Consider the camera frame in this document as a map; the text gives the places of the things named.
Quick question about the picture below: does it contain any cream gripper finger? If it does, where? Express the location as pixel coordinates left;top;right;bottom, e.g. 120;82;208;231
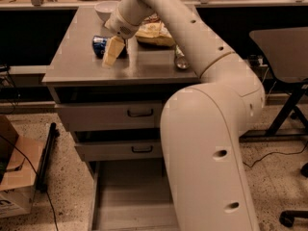
102;36;125;66

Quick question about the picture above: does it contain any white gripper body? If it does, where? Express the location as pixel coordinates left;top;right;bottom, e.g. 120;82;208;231
104;9;136;39

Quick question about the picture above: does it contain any blue pepsi can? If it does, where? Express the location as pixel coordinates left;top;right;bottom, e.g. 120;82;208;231
91;36;127;59

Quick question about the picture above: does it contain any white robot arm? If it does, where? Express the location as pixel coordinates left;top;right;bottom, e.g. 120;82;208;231
107;0;265;231

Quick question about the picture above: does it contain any grey drawer cabinet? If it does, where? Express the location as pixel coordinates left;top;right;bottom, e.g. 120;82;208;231
41;4;206;231

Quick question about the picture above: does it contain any top grey drawer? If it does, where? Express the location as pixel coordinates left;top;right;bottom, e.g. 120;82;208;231
56;101;163;132

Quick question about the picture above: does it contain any middle grey drawer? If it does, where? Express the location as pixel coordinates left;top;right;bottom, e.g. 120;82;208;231
75;140;163;162

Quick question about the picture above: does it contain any open bottom grey drawer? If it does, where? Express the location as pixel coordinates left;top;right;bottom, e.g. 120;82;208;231
88;158;179;231

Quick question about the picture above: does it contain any white ceramic bowl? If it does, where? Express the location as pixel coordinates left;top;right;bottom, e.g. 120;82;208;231
94;1;118;22

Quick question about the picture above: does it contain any yellow chip bag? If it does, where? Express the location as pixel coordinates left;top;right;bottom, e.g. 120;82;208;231
135;13;175;47

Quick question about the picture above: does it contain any black bar left floor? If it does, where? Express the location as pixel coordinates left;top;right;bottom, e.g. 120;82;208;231
36;122;60;193

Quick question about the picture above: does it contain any cardboard box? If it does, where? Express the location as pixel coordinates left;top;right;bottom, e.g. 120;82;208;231
0;115;44;218

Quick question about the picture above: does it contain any black office chair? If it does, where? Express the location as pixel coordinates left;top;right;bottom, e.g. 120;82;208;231
249;27;308;137

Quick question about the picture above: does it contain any chair caster base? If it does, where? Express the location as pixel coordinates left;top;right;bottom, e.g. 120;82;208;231
279;163;308;227

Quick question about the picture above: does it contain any black floor cable left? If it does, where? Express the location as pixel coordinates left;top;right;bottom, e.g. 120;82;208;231
0;133;61;231

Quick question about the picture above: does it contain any black floor cable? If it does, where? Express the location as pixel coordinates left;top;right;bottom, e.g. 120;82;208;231
243;141;308;169
0;133;61;231

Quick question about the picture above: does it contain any black floor cable right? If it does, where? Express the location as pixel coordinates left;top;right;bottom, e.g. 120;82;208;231
243;141;308;169

